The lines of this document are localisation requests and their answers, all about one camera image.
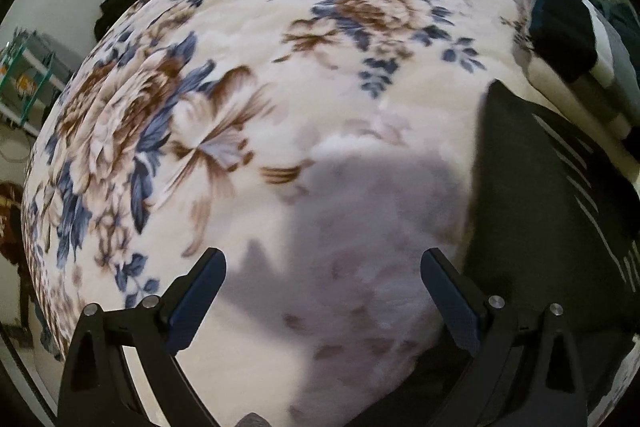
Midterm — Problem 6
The striped folded cloth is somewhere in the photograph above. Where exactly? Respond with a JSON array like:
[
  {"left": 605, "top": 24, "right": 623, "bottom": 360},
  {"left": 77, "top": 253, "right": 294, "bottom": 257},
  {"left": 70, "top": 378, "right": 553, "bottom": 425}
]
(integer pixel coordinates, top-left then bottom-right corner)
[{"left": 530, "top": 0, "right": 640, "bottom": 188}]

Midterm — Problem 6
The green metal rack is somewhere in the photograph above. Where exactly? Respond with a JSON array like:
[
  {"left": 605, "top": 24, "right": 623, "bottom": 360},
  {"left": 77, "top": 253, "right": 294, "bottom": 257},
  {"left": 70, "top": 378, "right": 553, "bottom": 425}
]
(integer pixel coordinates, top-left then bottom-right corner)
[{"left": 0, "top": 27, "right": 85, "bottom": 132}]

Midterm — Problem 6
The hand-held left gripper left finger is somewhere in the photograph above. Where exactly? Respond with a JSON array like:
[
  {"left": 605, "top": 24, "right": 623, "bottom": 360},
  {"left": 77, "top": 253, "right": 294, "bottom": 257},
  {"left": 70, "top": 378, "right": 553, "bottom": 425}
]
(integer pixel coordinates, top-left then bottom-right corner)
[{"left": 57, "top": 248, "right": 227, "bottom": 427}]

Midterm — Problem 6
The floral printed blanket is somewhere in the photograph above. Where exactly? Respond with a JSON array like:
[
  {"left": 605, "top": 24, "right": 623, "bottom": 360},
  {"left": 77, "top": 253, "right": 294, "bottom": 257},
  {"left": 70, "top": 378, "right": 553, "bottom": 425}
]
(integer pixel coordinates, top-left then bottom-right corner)
[{"left": 20, "top": 0, "right": 640, "bottom": 427}]

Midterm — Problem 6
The dark teal folded cloth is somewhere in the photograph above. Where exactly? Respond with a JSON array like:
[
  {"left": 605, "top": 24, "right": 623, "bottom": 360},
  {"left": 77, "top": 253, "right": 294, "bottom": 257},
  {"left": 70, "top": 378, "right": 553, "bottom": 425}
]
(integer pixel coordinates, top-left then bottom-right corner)
[{"left": 524, "top": 0, "right": 601, "bottom": 82}]

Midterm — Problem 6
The black garment with white stripes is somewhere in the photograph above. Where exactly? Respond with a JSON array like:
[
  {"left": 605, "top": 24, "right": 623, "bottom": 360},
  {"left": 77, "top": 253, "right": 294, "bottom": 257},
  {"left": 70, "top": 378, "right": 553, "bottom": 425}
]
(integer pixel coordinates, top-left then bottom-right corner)
[{"left": 345, "top": 79, "right": 640, "bottom": 427}]

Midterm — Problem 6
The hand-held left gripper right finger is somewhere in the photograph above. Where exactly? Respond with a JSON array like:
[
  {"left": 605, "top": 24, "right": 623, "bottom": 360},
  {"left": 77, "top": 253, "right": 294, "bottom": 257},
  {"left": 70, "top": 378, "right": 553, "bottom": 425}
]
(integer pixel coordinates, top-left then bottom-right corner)
[{"left": 420, "top": 248, "right": 588, "bottom": 427}]

